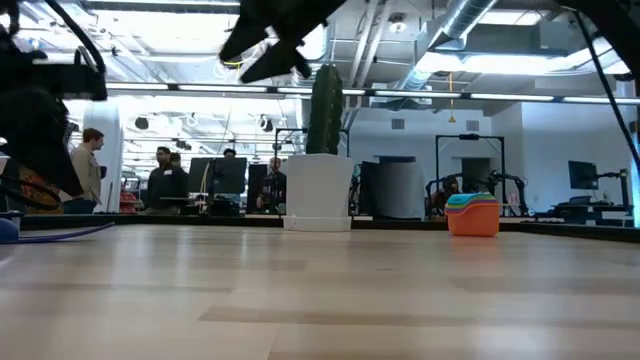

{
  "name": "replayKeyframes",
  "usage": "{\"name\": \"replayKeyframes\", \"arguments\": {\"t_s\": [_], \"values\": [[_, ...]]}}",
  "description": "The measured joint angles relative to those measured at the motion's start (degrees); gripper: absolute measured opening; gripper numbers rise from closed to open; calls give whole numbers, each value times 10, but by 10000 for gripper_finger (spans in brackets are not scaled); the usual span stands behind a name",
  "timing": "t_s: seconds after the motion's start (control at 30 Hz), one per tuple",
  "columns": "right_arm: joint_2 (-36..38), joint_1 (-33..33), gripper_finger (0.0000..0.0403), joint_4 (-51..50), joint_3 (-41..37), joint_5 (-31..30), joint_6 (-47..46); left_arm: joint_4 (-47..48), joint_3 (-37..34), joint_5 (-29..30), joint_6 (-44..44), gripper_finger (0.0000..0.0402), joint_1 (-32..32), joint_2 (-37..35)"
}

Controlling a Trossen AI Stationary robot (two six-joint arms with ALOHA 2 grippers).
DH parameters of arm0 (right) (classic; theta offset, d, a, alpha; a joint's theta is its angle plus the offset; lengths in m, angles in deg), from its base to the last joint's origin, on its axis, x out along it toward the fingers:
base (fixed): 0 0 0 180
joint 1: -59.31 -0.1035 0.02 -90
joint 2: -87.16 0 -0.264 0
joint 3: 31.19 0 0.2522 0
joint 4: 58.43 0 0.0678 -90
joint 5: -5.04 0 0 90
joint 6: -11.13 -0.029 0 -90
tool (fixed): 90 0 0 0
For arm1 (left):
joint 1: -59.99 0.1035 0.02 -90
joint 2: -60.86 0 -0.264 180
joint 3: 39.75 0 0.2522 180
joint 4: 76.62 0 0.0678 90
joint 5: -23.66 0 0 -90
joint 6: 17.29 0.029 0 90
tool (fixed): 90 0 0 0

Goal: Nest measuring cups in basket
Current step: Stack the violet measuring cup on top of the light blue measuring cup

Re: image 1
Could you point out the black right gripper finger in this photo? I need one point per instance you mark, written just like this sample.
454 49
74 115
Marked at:
245 40
280 55

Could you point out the light blue measuring cup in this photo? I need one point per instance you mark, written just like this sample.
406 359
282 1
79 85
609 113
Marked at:
470 195

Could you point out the red measuring cup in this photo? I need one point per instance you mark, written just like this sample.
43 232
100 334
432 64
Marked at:
472 225

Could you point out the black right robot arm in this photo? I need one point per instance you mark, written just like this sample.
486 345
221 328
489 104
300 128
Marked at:
615 25

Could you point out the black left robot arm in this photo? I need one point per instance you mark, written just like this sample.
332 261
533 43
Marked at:
60 80

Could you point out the black background robot arm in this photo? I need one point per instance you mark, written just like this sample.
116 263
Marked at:
515 182

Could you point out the person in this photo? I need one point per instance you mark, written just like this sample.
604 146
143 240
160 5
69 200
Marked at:
445 195
229 152
86 170
274 187
176 159
162 185

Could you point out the green cactus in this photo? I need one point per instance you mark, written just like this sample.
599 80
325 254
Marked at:
325 110

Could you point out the white round column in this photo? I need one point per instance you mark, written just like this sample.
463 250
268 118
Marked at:
102 120

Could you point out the dark computer monitor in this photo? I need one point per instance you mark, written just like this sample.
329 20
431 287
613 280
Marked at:
582 175
225 175

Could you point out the white hexagonal plant pot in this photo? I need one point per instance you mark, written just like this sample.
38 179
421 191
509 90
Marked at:
318 190

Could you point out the long ceiling light strip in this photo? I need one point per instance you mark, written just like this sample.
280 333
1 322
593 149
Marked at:
415 93

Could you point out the black desk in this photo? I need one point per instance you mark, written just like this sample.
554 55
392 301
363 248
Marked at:
590 209

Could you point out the silver ventilation duct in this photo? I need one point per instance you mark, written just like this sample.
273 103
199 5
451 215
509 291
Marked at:
460 20

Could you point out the black metal frame stand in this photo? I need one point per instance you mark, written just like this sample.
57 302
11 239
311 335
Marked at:
469 136

